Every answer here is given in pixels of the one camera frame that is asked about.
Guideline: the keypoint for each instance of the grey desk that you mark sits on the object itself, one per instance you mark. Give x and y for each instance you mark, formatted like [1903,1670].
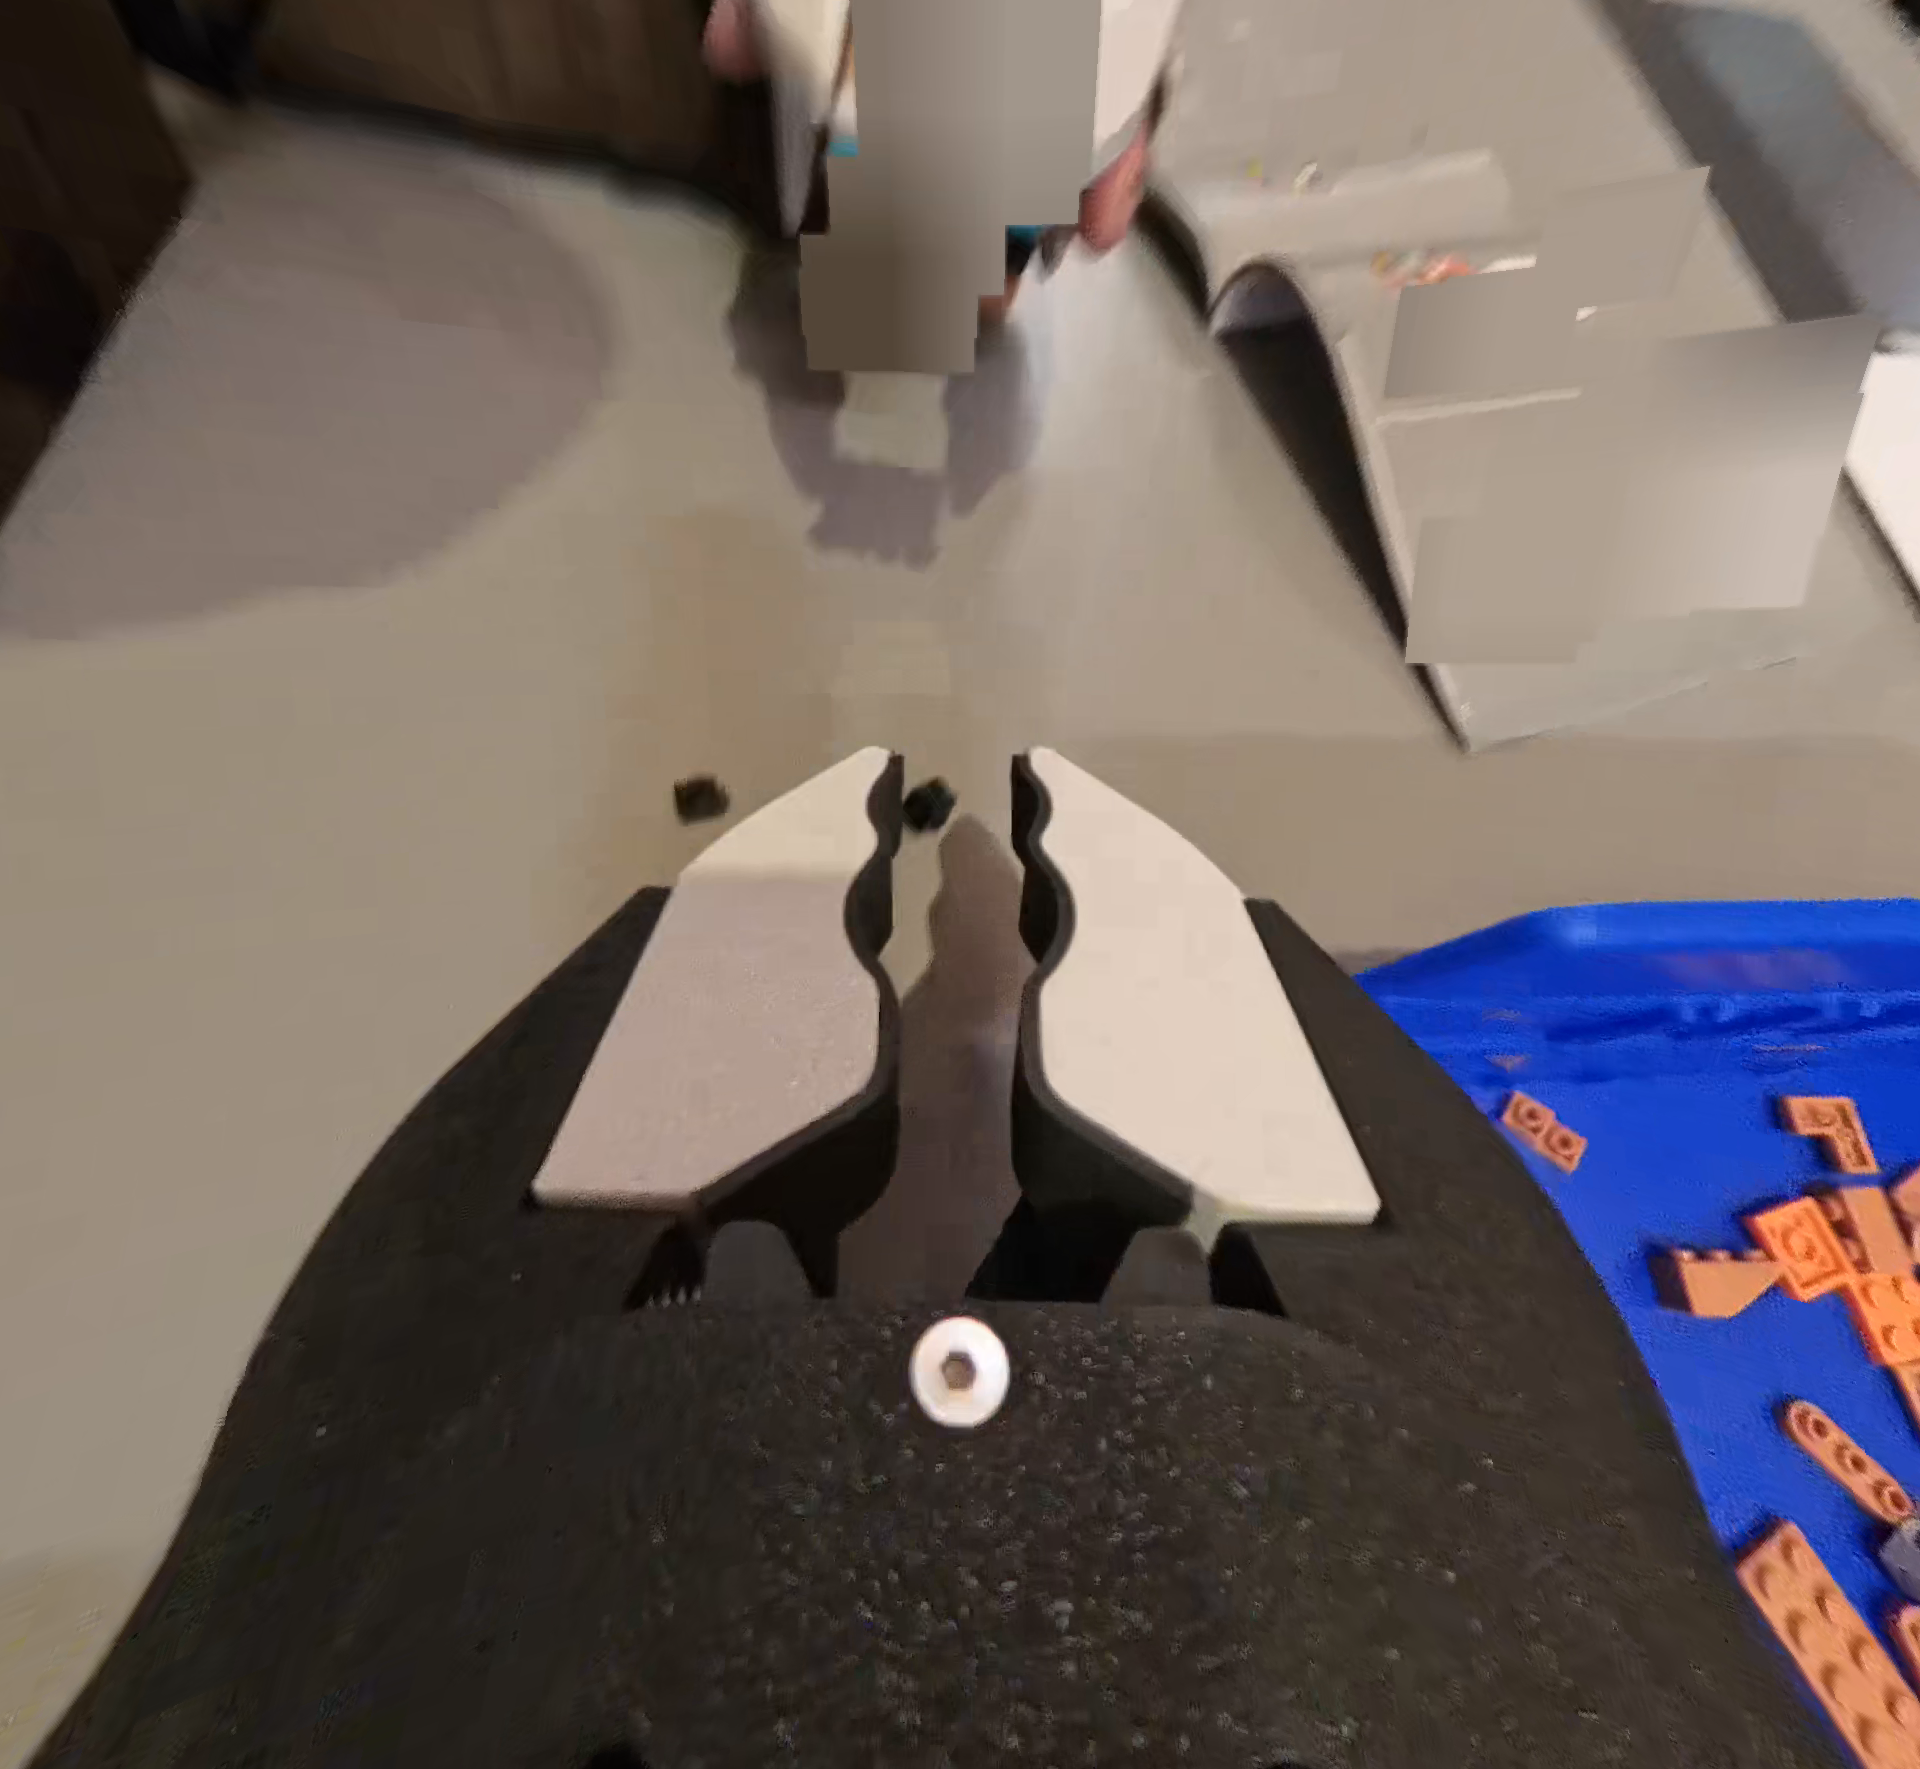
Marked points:
[372,747]

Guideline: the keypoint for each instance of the person's left hand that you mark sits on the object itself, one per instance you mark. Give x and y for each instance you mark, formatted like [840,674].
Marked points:
[1114,204]

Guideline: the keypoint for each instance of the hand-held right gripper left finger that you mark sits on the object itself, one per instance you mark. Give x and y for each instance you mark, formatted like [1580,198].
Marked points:
[733,1050]

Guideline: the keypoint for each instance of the blue plastic bin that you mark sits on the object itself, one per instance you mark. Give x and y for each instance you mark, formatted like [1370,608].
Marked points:
[1645,1050]

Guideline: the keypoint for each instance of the pile of brown toy bricks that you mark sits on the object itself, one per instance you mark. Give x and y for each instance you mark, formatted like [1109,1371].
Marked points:
[1832,1275]

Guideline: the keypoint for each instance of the open grey instruction booklet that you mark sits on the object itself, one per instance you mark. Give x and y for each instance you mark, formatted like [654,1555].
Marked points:
[1314,293]

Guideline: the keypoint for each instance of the person's torso in brown top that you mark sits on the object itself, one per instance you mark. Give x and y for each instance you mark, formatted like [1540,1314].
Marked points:
[75,152]

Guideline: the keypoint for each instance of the small black toy piece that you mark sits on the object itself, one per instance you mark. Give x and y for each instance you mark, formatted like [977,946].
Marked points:
[702,793]
[934,801]

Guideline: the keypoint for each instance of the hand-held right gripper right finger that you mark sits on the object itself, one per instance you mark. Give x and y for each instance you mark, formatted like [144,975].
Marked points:
[1183,1050]

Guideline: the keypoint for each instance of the person's left forearm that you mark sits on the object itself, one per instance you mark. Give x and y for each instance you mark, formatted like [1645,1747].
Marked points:
[492,26]

